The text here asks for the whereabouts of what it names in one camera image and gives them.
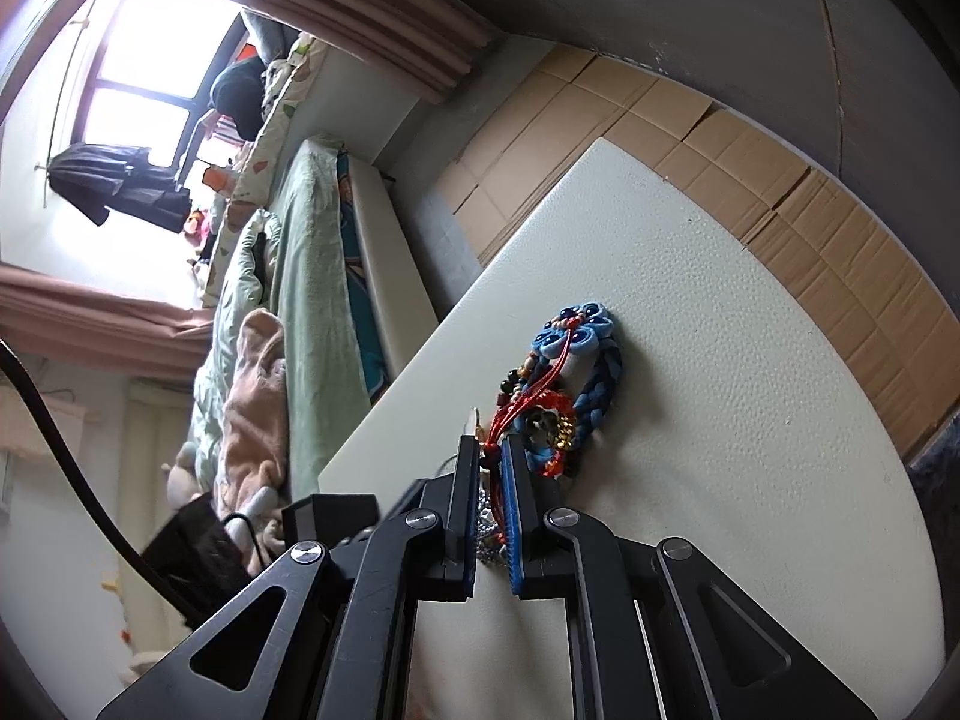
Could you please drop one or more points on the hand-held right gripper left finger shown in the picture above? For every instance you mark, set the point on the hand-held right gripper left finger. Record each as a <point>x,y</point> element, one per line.
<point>466,529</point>

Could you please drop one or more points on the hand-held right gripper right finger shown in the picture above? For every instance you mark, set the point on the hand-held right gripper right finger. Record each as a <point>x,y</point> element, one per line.
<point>514,532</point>

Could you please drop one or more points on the black jewelry box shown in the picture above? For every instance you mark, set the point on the black jewelry box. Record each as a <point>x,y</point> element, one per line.
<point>334,516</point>

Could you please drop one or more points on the pink fleece blanket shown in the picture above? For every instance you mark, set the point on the pink fleece blanket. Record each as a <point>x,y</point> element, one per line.
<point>255,405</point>

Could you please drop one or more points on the pink curtain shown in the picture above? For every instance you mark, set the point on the pink curtain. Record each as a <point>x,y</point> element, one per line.
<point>97,315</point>
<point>360,11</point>

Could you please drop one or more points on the light green quilt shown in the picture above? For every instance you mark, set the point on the light green quilt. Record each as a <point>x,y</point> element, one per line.
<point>240,292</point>

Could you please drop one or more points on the green bed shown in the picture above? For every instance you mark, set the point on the green bed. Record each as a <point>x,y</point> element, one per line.
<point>311,277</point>

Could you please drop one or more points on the orange packet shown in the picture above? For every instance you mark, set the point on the orange packet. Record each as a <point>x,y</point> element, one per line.
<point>219,178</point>

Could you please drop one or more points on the hanging dark clothes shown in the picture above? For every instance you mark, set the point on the hanging dark clothes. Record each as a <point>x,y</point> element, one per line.
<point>112,180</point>

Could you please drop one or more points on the flattened cardboard sheets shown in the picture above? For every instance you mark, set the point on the flattened cardboard sheets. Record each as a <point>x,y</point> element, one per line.
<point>825,240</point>

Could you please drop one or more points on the printed window seat cushion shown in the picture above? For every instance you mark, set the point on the printed window seat cushion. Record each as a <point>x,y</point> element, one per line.
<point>281,112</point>

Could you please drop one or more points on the black bag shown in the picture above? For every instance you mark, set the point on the black bag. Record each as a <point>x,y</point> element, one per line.
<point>236,97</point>

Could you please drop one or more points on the window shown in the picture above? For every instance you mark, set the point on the window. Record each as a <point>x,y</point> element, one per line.
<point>150,37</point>

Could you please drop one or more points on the grey pillow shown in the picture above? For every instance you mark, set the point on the grey pillow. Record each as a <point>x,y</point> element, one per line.
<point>270,37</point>

